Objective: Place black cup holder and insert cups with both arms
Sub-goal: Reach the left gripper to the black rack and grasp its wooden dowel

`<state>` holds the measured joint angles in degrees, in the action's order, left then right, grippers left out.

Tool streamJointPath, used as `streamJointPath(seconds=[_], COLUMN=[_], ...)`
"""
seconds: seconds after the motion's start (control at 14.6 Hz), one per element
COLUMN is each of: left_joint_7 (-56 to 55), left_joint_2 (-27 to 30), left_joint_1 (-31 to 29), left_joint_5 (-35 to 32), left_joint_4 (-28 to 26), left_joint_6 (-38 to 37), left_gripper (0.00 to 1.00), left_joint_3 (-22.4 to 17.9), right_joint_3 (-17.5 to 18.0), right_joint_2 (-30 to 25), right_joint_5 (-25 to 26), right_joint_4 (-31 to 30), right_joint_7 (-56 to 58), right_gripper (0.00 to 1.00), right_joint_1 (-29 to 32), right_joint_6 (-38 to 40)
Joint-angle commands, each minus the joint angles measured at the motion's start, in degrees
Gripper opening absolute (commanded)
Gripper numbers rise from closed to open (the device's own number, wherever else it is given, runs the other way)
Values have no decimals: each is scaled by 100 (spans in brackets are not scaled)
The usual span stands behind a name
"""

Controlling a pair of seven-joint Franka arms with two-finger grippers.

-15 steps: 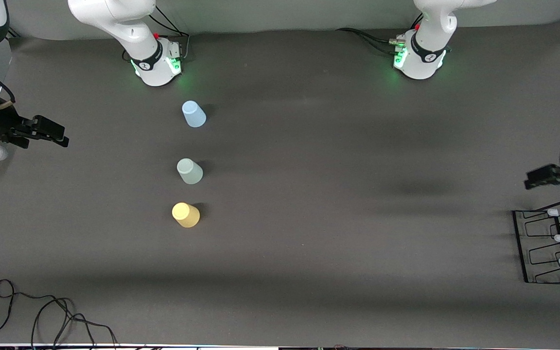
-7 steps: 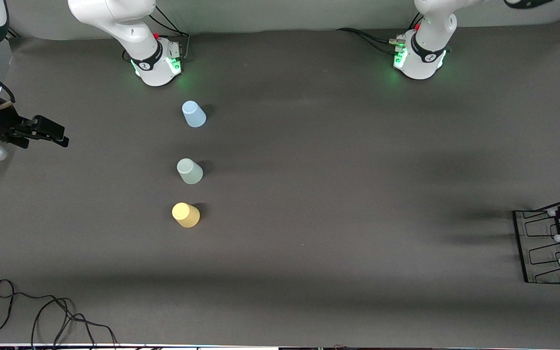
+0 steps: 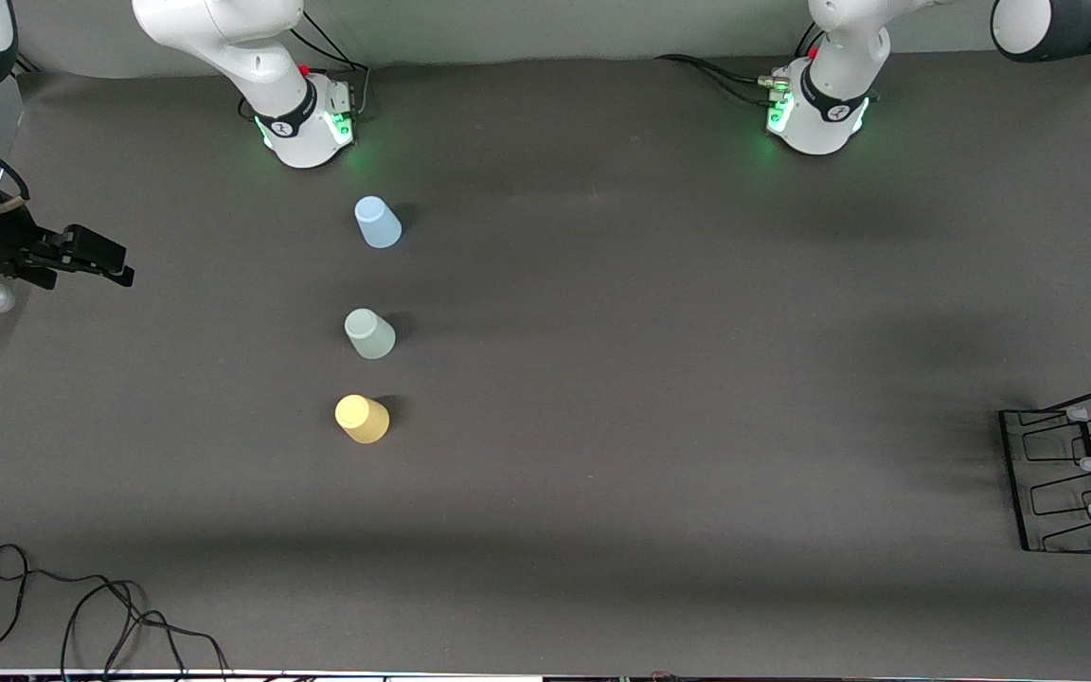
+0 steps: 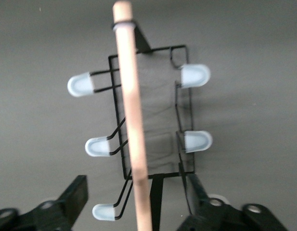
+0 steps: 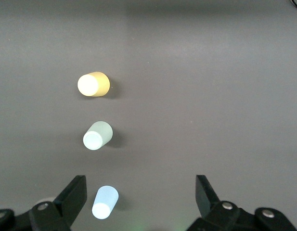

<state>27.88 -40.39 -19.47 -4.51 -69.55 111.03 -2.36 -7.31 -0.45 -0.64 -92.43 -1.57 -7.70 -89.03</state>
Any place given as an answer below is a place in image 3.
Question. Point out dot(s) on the pale green plastic cup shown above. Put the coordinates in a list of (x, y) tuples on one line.
[(370, 334)]

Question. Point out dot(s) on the yellow plastic cup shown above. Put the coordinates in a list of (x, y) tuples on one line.
[(363, 420)]

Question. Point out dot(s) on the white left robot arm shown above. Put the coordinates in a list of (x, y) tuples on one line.
[(820, 118)]

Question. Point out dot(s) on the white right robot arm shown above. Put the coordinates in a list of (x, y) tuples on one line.
[(292, 123)]

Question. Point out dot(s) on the pale blue plastic cup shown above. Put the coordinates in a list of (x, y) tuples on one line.
[(378, 225)]

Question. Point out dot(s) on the dark grey table mat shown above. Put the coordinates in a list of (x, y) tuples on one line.
[(697, 474)]

